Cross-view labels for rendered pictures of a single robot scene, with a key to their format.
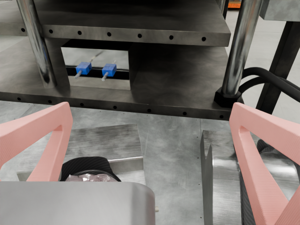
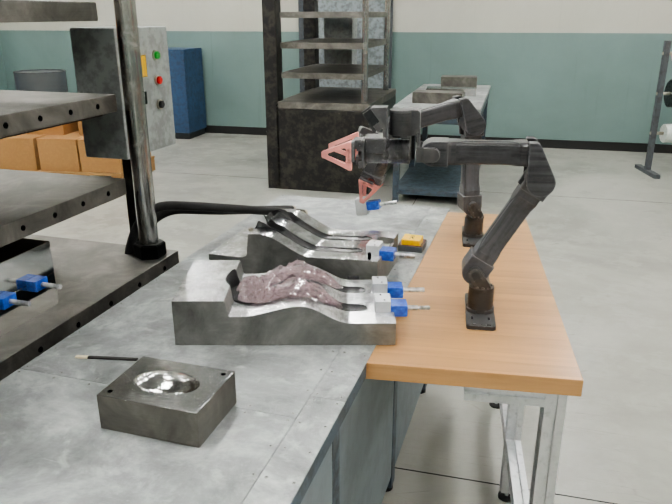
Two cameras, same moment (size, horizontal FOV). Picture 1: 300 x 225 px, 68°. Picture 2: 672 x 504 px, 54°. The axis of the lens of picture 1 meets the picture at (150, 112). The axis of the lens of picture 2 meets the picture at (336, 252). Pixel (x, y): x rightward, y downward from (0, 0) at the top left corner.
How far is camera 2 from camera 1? 1.58 m
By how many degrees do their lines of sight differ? 71
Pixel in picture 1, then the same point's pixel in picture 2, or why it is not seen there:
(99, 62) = (19, 277)
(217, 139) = (225, 250)
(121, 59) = (44, 257)
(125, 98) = (77, 307)
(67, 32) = not seen: outside the picture
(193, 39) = (101, 198)
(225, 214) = (297, 249)
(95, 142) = (209, 274)
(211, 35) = (112, 186)
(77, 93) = (18, 341)
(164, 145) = not seen: hidden behind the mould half
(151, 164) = not seen: hidden behind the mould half
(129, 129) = (201, 263)
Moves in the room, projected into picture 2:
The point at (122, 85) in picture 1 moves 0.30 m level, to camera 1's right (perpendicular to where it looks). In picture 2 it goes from (50, 300) to (105, 260)
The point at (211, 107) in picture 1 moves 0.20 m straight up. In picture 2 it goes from (153, 263) to (146, 200)
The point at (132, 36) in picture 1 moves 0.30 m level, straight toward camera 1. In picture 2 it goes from (48, 219) to (162, 222)
